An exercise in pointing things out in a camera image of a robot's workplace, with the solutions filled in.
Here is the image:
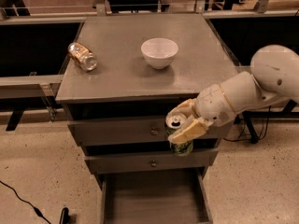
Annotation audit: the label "top grey drawer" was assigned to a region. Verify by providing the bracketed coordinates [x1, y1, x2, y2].
[67, 111, 237, 147]

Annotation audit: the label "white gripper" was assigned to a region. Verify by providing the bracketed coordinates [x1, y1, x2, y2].
[168, 85, 236, 144]

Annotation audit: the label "black table leg right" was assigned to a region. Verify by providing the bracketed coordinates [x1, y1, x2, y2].
[242, 111, 259, 144]

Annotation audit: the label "grey drawer cabinet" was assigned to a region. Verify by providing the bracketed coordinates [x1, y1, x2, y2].
[56, 13, 236, 224]

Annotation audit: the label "black floor cable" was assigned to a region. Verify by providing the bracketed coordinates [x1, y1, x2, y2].
[0, 180, 72, 224]

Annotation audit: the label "bottom grey drawer open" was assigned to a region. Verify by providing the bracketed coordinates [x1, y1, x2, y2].
[100, 168, 213, 224]

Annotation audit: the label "middle grey drawer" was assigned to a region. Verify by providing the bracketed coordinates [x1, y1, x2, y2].
[85, 148, 218, 175]

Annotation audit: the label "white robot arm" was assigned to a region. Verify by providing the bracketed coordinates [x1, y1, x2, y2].
[168, 45, 299, 145]

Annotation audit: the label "black cables at right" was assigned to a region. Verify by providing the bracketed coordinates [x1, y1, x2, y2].
[222, 105, 272, 143]

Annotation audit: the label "metal railing frame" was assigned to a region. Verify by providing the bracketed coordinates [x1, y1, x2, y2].
[0, 0, 299, 133]

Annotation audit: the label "orange soda can lying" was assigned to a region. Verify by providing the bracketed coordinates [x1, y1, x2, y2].
[68, 42, 97, 72]

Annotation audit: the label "white ceramic bowl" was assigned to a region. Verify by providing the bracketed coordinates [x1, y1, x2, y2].
[141, 38, 178, 69]

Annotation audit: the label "green soda can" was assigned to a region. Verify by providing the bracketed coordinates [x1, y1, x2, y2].
[165, 112, 193, 156]

